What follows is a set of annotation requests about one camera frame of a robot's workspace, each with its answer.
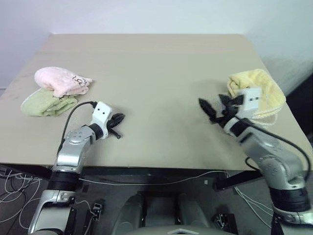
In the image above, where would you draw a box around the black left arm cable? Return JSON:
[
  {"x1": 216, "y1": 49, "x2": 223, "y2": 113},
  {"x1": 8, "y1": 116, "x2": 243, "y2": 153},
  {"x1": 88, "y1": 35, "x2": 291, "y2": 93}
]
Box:
[{"x1": 58, "y1": 100, "x2": 98, "y2": 154}]

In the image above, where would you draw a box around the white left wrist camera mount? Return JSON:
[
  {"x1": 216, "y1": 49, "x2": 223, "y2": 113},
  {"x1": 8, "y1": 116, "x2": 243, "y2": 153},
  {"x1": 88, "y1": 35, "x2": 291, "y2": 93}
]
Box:
[{"x1": 90, "y1": 101, "x2": 113, "y2": 141}]

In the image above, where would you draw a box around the black metal floor latch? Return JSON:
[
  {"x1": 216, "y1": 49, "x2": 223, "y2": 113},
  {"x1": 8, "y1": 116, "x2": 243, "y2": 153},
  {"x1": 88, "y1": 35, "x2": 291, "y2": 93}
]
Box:
[
  {"x1": 212, "y1": 212, "x2": 239, "y2": 235},
  {"x1": 92, "y1": 200, "x2": 106, "y2": 221}
]

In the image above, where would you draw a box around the yellow fluffy towel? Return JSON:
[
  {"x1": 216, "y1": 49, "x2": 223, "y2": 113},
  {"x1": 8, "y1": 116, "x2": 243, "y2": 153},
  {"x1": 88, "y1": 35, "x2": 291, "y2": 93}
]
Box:
[{"x1": 226, "y1": 69, "x2": 286, "y2": 128}]

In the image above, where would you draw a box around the long thin white cable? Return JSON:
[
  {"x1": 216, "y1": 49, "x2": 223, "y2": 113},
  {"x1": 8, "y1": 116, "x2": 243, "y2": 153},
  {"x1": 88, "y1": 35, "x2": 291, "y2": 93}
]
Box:
[{"x1": 78, "y1": 170, "x2": 232, "y2": 186}]

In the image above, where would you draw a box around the tangled white floor cable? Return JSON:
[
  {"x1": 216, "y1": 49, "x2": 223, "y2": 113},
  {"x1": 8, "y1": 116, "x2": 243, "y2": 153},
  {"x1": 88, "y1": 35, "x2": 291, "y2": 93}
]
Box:
[{"x1": 0, "y1": 168, "x2": 43, "y2": 230}]

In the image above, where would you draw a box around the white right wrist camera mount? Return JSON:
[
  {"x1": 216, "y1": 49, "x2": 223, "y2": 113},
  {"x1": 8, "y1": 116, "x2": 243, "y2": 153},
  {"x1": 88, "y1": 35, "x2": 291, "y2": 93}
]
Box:
[{"x1": 223, "y1": 87, "x2": 269, "y2": 136}]

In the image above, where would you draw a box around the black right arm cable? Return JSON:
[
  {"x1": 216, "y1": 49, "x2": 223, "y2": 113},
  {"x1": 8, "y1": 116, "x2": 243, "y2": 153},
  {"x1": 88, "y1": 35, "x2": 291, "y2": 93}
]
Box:
[{"x1": 241, "y1": 117, "x2": 313, "y2": 177}]

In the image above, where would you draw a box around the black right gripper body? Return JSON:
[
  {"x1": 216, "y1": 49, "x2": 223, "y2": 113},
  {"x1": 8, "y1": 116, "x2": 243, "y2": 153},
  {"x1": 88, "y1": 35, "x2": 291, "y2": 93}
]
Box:
[{"x1": 210, "y1": 95, "x2": 246, "y2": 127}]

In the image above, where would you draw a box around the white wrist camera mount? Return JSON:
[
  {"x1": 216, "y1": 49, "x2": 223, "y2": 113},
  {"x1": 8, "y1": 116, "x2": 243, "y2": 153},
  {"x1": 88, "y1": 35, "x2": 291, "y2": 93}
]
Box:
[
  {"x1": 90, "y1": 101, "x2": 113, "y2": 141},
  {"x1": 223, "y1": 87, "x2": 269, "y2": 136}
]

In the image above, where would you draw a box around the green fluffy folded towel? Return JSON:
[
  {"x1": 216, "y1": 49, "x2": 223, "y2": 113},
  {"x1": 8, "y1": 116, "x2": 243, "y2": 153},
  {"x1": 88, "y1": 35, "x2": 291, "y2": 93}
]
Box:
[{"x1": 20, "y1": 88, "x2": 78, "y2": 118}]

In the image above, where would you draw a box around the pink fluffy folded towel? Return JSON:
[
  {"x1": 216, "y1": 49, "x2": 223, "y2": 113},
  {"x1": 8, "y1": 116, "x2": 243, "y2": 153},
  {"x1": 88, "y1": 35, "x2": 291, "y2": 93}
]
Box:
[{"x1": 34, "y1": 66, "x2": 94, "y2": 97}]

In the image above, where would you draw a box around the white floor cable bundle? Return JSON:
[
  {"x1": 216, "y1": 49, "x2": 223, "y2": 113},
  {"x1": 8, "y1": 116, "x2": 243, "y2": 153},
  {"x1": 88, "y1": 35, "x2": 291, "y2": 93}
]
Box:
[{"x1": 233, "y1": 185, "x2": 275, "y2": 216}]

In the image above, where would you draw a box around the black table frame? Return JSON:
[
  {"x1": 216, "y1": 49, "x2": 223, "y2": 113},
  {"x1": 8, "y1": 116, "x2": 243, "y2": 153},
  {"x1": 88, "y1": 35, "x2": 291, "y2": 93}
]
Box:
[{"x1": 0, "y1": 163, "x2": 264, "y2": 191}]

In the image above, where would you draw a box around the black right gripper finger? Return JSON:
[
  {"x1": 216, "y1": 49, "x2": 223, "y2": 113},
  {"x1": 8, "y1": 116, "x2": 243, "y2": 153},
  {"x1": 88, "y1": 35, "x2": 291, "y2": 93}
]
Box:
[
  {"x1": 218, "y1": 94, "x2": 236, "y2": 106},
  {"x1": 198, "y1": 98, "x2": 217, "y2": 122}
]

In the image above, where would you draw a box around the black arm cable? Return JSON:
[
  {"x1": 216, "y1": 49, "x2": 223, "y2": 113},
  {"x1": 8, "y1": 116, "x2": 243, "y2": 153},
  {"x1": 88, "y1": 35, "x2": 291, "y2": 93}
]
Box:
[
  {"x1": 241, "y1": 117, "x2": 313, "y2": 177},
  {"x1": 58, "y1": 100, "x2": 98, "y2": 154}
]

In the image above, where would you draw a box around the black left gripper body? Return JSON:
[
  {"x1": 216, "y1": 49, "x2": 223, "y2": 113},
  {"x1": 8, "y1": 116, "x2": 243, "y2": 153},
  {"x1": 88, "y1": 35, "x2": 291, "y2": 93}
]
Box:
[{"x1": 107, "y1": 113, "x2": 120, "y2": 130}]

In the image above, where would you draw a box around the dark grey rounded shape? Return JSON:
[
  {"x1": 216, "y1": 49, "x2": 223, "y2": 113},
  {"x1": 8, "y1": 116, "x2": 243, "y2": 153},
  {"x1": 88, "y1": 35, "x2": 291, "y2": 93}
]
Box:
[
  {"x1": 176, "y1": 193, "x2": 211, "y2": 235},
  {"x1": 114, "y1": 193, "x2": 148, "y2": 235}
]

